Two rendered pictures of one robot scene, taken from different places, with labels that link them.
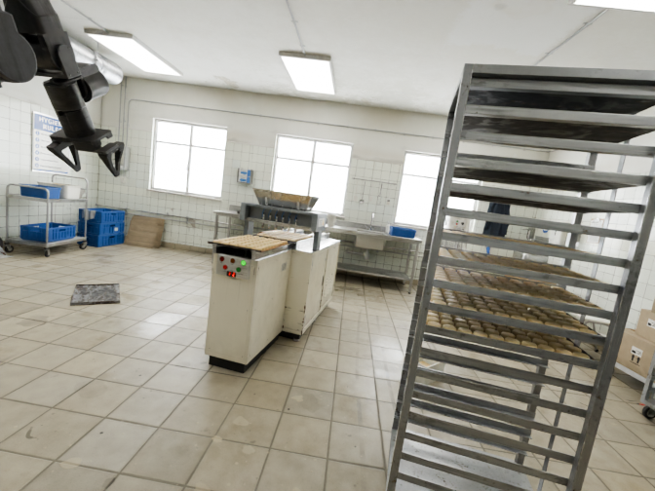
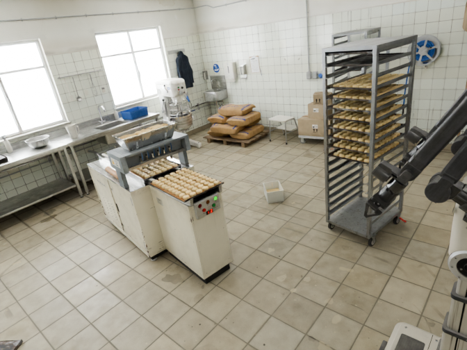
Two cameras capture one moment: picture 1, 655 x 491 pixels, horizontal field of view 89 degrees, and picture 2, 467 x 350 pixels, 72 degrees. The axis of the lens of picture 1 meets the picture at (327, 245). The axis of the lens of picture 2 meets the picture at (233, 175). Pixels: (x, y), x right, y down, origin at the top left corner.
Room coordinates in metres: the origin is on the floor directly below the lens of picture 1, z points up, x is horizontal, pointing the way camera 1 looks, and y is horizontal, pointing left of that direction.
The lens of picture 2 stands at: (0.48, 2.24, 2.05)
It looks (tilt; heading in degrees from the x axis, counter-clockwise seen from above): 24 degrees down; 311
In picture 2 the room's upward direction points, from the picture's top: 8 degrees counter-clockwise
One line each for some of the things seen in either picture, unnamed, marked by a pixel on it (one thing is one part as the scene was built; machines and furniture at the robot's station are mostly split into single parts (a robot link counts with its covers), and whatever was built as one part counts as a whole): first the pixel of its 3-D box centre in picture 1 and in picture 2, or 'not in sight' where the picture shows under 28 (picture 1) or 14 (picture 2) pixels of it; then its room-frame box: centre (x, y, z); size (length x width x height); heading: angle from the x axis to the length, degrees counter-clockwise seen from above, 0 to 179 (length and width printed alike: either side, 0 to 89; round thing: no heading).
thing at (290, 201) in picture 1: (286, 200); (146, 135); (3.06, 0.43, 1.25); 0.56 x 0.29 x 0.14; 78
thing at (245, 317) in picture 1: (251, 298); (190, 223); (2.57, 0.54, 0.45); 0.70 x 0.34 x 0.90; 168
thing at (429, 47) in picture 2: not in sight; (420, 76); (1.35, -3.16, 1.10); 0.41 x 0.17 x 1.10; 177
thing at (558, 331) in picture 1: (510, 321); (387, 143); (1.17, -0.70, 0.96); 0.64 x 0.03 x 0.03; 77
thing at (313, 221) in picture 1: (283, 226); (152, 158); (3.06, 0.43, 1.01); 0.72 x 0.33 x 0.34; 78
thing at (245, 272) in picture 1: (233, 266); (207, 205); (2.21, 0.62, 0.77); 0.24 x 0.04 x 0.14; 78
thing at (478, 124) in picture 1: (537, 131); (369, 59); (1.36, -0.75, 1.68); 0.60 x 0.40 x 0.02; 77
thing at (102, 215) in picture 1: (102, 215); not in sight; (5.74, 3.96, 0.50); 0.60 x 0.40 x 0.20; 179
